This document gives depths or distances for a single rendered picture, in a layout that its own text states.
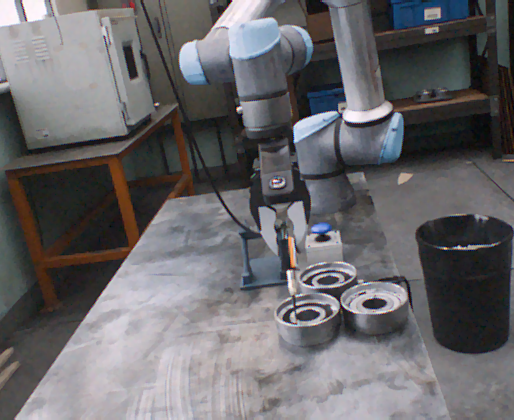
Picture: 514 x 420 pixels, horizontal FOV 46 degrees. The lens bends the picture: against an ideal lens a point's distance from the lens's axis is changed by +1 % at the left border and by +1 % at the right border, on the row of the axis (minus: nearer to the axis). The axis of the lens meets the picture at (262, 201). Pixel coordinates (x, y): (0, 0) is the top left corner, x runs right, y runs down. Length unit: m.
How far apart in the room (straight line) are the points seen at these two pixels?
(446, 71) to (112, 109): 2.86
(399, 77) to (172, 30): 1.82
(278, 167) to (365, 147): 0.57
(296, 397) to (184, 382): 0.18
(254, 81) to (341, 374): 0.43
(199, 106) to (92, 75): 1.78
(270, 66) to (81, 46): 2.34
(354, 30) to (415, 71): 3.70
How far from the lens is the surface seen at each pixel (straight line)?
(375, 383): 0.86
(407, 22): 4.48
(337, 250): 1.19
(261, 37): 0.88
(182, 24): 4.77
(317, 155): 1.46
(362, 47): 1.35
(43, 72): 3.25
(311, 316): 1.00
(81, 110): 3.21
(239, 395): 0.88
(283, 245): 0.95
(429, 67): 5.04
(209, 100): 4.79
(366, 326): 0.95
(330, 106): 4.49
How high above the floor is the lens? 1.30
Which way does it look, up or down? 17 degrees down
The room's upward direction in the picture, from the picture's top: 10 degrees counter-clockwise
